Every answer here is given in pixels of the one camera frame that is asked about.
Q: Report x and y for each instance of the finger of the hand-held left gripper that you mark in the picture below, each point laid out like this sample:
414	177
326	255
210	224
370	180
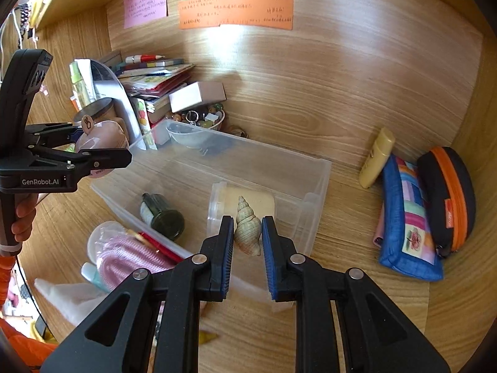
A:
54	134
105	158

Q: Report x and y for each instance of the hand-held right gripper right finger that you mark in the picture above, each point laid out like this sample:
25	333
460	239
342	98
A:
271	268

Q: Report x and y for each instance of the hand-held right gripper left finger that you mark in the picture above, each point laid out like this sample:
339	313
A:
226	268

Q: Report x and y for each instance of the pink round case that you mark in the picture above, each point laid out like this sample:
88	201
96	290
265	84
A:
106	136

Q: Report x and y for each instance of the beige spiral seashell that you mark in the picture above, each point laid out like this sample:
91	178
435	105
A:
246	229

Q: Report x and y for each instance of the round powder puff case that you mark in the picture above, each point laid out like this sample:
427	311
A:
98	241

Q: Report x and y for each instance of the clear plastic storage box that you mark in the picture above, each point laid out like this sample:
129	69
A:
248	155

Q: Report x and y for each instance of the person's left forearm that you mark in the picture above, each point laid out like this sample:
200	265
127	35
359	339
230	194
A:
6	279

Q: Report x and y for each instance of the person's left hand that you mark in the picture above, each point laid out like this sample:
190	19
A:
24	225

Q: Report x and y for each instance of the brown mug with lid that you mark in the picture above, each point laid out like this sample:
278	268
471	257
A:
98	107

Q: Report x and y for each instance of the fruit print carton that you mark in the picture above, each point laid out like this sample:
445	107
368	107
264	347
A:
144	122

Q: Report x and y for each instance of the grey tabletop mirror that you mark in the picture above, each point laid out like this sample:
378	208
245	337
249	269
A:
120	101

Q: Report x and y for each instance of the cream round container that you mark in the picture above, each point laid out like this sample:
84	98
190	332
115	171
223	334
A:
221	202

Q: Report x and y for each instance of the yellow paper scrap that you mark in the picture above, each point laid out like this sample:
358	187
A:
207	337

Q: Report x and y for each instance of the dark green bottle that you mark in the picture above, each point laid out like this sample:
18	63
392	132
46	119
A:
165	219

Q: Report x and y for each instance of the stack of books and notebooks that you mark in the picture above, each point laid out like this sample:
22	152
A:
155	83

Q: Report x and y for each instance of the bowl of beads and trinkets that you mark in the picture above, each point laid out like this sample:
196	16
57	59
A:
198	118

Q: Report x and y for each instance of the red and white pen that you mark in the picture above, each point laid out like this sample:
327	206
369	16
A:
145	58

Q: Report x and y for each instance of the pink flat case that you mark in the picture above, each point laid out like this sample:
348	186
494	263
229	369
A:
378	229

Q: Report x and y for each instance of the pale teal tube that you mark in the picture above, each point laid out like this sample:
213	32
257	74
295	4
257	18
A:
92	274

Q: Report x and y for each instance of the pink sticky note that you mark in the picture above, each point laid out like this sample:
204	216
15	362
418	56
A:
145	4

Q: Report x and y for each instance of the blue patchwork pencil case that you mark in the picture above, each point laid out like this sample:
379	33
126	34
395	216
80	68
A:
409	217

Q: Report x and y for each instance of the beige sunscreen bottle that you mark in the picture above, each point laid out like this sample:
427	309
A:
376	159

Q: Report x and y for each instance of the black orange zip case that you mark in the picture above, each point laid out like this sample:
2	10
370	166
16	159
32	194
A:
442	190

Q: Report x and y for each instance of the orange sticky note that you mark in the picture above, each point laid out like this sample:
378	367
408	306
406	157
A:
237	11

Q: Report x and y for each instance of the orange jacket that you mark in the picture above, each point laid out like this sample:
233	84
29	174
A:
21	351

